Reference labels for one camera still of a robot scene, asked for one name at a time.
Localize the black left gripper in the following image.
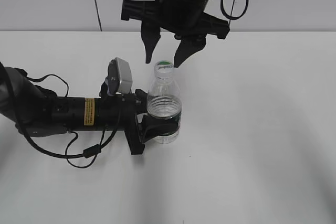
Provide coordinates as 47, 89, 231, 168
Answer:
94, 89, 180, 155

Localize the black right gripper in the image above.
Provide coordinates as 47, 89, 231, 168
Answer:
121, 0, 230, 68

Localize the clear cestbon water bottle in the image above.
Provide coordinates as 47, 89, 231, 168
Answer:
147, 75, 182, 128

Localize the white green bottle cap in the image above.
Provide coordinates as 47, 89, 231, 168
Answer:
154, 60, 174, 79

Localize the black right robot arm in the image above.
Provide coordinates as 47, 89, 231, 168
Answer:
121, 0, 230, 68

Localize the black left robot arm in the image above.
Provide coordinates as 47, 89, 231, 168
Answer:
1, 58, 179, 155

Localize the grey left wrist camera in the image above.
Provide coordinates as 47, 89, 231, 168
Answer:
99, 57, 133, 98

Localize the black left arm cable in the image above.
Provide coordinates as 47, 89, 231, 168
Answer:
0, 62, 123, 168

